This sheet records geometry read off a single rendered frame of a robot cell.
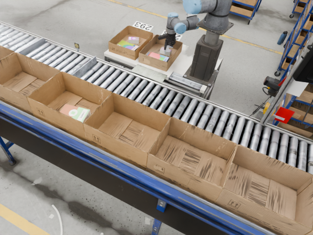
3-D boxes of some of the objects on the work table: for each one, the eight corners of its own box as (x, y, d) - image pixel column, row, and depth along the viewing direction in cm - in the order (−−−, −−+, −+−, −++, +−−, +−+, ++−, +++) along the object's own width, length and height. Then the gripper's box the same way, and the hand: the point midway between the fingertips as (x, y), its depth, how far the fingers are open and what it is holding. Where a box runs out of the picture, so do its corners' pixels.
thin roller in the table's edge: (199, 90, 206) (199, 88, 205) (169, 79, 213) (169, 77, 212) (200, 89, 208) (200, 87, 206) (170, 78, 214) (170, 76, 213)
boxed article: (138, 44, 242) (139, 40, 239) (128, 44, 241) (128, 39, 238) (138, 41, 246) (138, 37, 242) (128, 40, 245) (128, 36, 241)
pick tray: (181, 51, 241) (183, 42, 234) (166, 72, 216) (167, 62, 209) (155, 43, 247) (156, 33, 240) (138, 62, 223) (138, 52, 215)
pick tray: (153, 42, 248) (153, 32, 241) (135, 60, 224) (135, 51, 216) (128, 34, 255) (128, 24, 247) (108, 51, 230) (107, 41, 223)
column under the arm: (193, 62, 230) (200, 29, 206) (219, 72, 224) (230, 38, 200) (182, 77, 214) (189, 43, 189) (210, 87, 207) (221, 54, 183)
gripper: (173, 37, 212) (170, 58, 228) (178, 30, 221) (174, 51, 236) (164, 34, 214) (161, 55, 230) (169, 28, 223) (166, 48, 238)
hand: (166, 51), depth 233 cm, fingers open, 6 cm apart
